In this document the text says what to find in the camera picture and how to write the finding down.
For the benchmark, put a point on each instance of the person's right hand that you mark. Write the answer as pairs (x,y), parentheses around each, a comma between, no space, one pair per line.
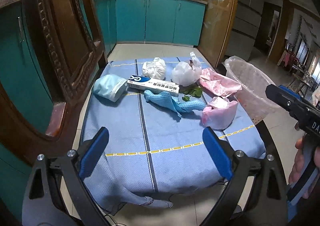
(298,166)

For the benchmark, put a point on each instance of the green leafy vegetable sprig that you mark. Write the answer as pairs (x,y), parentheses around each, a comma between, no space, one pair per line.
(189,92)

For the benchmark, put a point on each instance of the light blue face mask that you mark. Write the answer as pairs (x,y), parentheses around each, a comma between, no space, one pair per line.
(110,87)

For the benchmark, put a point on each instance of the pink white bundle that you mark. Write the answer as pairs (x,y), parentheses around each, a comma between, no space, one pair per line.
(219,113)

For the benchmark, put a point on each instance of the grey refrigerator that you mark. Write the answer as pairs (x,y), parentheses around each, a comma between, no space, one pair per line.
(245,28)

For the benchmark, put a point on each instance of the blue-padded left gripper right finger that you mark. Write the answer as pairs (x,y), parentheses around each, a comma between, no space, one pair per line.
(266,204)

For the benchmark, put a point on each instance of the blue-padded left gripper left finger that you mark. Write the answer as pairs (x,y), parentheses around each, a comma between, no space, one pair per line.
(43,203)

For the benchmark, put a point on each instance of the blue cloth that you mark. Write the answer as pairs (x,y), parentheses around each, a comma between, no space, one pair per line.
(165,100)

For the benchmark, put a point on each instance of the white lined trash basket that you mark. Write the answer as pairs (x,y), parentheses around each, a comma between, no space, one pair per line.
(254,82)

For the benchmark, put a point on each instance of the carved dark wooden chair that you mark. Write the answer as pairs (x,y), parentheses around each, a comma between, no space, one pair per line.
(49,52)

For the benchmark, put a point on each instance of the wooden framed glass door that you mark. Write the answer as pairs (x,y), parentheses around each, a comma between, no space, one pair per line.
(216,29)

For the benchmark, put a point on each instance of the white blue toothpaste box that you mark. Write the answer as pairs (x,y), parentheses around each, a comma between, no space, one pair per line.
(154,85)

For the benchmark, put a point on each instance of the pink printed plastic bag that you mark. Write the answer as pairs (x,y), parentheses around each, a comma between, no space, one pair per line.
(218,84)

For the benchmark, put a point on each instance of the white plastic bag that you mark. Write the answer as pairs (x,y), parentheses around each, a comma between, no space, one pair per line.
(187,73)

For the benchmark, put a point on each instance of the crumpled white paper ball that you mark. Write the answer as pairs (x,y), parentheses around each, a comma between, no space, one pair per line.
(155,69)

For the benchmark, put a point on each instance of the blue checked tablecloth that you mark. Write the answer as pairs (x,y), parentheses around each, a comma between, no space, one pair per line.
(152,153)

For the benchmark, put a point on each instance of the teal kitchen cabinets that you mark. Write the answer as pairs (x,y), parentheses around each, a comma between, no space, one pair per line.
(154,21)

